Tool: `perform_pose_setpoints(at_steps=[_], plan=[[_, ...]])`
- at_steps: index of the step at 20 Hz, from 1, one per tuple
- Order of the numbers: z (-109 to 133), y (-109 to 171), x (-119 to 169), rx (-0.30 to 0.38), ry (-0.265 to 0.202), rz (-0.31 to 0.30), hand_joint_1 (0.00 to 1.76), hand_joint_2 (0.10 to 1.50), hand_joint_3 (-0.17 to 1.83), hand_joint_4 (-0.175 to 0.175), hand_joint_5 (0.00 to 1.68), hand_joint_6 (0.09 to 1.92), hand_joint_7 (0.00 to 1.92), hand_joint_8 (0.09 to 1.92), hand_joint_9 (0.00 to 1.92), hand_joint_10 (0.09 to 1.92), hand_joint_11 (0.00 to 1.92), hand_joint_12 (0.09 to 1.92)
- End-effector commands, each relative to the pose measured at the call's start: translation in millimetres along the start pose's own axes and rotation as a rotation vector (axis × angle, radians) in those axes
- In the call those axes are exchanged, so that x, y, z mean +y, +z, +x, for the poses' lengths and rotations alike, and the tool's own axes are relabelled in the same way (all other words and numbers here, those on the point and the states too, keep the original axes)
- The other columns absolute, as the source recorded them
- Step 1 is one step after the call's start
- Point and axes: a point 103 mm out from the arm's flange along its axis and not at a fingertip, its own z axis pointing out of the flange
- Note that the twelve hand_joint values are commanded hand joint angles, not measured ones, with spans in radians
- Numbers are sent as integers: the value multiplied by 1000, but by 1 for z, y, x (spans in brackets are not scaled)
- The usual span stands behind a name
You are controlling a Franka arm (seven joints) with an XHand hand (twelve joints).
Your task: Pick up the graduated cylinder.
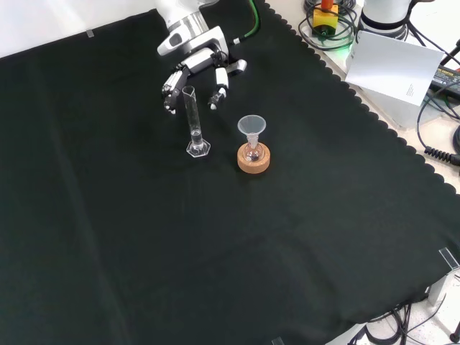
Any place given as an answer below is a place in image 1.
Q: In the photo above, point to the clear cloth clip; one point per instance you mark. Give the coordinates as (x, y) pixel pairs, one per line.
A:
(90, 33)
(449, 257)
(277, 341)

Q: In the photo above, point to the clear glass graduated cylinder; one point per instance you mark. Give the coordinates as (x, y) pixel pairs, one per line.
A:
(196, 143)

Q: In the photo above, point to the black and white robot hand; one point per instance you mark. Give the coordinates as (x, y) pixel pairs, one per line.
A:
(201, 57)

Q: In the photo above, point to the black power adapter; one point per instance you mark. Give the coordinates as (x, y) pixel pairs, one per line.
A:
(447, 77)

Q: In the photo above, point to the black bench cloth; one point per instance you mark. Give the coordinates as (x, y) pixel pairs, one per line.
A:
(179, 233)

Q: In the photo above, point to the white box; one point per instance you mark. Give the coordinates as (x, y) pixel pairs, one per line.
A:
(395, 108)

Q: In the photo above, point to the pale board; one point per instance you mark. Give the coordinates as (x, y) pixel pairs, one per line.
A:
(393, 66)

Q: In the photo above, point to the yellow stop button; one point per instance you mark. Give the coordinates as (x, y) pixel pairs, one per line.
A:
(325, 19)

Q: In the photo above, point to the small round-bottom glass flask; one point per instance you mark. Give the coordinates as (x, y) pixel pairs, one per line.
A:
(253, 154)

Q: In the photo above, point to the translucent plastic funnel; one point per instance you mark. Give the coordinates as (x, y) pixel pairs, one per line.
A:
(251, 125)

